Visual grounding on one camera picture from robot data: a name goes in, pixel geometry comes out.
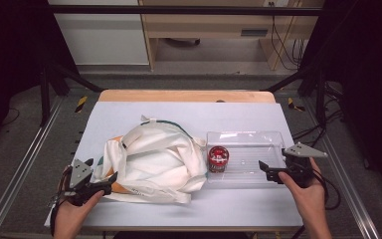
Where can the grey desk label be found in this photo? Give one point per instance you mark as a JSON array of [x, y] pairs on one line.
[[254, 32]]

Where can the black frame crossbar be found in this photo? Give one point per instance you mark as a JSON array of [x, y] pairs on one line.
[[179, 10]]

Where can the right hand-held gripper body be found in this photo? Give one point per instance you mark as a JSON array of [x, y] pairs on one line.
[[300, 166]]

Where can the white cabinet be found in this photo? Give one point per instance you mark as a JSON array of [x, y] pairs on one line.
[[102, 36]]

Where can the person's right hand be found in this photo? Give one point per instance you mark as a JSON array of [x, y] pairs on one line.
[[308, 199]]

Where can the aluminium floor rail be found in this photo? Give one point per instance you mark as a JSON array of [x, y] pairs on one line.
[[23, 166], [351, 186]]

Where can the white canvas tote bag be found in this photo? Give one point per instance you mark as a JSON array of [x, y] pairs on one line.
[[155, 159]]

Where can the light wooden desk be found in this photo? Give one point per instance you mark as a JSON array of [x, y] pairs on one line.
[[205, 23]]

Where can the red can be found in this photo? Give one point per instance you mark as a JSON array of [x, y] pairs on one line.
[[218, 157]]

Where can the yellow black floor tape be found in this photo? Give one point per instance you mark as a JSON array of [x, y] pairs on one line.
[[291, 104], [81, 104]]

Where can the white table board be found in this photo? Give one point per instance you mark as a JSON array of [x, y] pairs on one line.
[[179, 114]]

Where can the clear plastic tray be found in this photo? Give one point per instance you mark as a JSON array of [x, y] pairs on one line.
[[248, 166]]

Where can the black frame stand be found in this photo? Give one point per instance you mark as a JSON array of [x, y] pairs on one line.
[[45, 96], [320, 96]]

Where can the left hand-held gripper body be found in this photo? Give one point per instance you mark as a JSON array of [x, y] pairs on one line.
[[79, 176]]

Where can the person's left hand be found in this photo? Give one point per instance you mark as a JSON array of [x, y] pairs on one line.
[[71, 217]]

